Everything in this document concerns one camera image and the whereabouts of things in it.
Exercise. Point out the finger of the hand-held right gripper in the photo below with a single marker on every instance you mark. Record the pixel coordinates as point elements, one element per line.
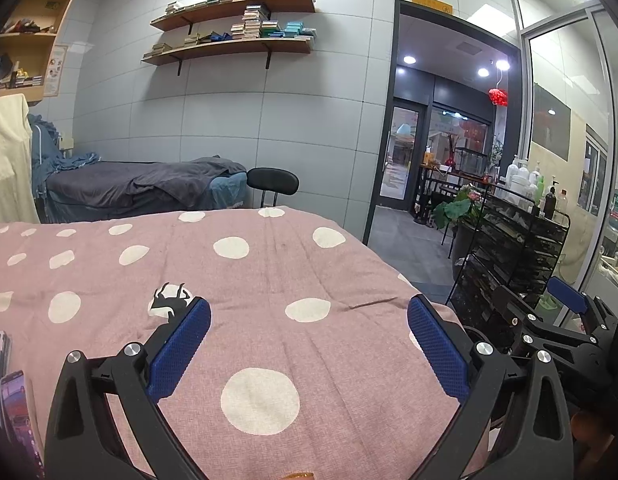
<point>519,315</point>
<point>566,294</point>

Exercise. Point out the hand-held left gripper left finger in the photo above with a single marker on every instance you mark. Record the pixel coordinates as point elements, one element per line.
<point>179,350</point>

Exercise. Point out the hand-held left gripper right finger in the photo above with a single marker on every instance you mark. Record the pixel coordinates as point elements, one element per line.
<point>436,345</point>

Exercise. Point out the person's right hand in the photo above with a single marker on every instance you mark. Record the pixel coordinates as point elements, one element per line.
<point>591,426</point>

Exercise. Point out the black rack cart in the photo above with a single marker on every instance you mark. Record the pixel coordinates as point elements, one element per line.
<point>509,255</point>

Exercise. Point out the dark plant pot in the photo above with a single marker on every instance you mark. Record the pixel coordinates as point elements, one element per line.
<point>463,245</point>

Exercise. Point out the clear bottle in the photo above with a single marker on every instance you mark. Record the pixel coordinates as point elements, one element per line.
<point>564,202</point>

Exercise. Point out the dark pump bottle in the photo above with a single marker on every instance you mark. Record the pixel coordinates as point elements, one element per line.
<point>550,200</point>

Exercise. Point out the green bottle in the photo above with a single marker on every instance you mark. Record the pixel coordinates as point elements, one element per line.
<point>541,191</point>

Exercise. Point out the white pump bottle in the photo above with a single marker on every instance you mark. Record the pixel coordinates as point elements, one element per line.
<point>535,182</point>

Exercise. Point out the green leafy plant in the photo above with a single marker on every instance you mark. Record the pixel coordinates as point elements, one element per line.
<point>456,207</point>

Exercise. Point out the large white bottle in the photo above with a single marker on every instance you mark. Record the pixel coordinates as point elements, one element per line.
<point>515,177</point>

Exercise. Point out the pink polka dot blanket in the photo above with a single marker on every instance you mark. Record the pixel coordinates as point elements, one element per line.
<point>289,260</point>

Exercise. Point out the black hall table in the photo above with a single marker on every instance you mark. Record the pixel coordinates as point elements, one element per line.
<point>431,175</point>

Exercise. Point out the red vase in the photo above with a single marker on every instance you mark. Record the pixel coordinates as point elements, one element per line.
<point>450,160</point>

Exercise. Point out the smartphone with lit screen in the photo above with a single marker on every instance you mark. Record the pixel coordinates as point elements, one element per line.
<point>24,425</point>

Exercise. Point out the orange bottle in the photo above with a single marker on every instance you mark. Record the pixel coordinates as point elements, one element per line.
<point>428,156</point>

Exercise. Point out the glass door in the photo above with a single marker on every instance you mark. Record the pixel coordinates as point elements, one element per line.
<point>401,155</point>

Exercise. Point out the black stool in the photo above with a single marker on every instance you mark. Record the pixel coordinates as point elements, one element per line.
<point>273,179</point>

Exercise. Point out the red lantern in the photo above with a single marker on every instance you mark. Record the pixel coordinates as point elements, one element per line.
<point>499,96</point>

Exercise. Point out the blue cloth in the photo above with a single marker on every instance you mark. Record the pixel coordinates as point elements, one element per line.
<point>44,160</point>

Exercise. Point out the cream cloth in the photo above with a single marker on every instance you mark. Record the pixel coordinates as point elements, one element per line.
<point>9,160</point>

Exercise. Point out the row of small books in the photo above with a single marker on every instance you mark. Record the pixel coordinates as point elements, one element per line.
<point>24,80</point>

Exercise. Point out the wooden cabinet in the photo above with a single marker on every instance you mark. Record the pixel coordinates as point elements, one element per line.
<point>44,60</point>

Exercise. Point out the yellow sign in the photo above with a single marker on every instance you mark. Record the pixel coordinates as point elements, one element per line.
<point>432,2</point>

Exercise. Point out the stack of teal boxes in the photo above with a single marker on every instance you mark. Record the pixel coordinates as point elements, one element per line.
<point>291,30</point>

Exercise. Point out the clutter of small items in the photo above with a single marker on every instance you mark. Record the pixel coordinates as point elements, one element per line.
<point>26,26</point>

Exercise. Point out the dark wall picture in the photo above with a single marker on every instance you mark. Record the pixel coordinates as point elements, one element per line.
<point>551,120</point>

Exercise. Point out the dark door frame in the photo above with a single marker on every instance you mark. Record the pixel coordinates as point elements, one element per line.
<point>384,110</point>

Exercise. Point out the wooden wall shelf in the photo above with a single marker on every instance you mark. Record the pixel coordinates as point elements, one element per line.
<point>234,10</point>
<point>224,50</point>

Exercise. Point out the wall poster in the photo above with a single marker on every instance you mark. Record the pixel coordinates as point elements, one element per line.
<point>54,70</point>

